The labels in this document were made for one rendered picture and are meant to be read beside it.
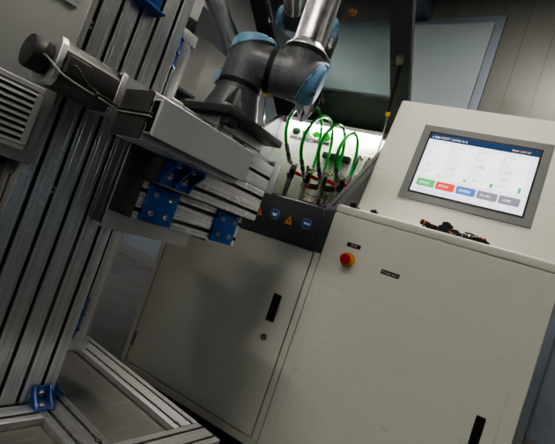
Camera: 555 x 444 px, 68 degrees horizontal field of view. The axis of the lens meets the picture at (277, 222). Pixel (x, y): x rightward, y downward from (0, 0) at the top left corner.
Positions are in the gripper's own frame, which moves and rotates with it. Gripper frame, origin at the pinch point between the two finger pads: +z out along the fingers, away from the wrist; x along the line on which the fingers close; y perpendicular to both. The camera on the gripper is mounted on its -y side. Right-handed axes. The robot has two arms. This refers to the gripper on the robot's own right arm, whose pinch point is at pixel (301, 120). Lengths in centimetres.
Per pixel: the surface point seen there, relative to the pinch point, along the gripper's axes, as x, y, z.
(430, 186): 47, -29, 7
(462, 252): 67, -3, 31
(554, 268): 91, -3, 28
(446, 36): -8, -210, -167
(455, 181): 55, -30, 3
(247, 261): -4, -3, 57
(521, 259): 82, -3, 28
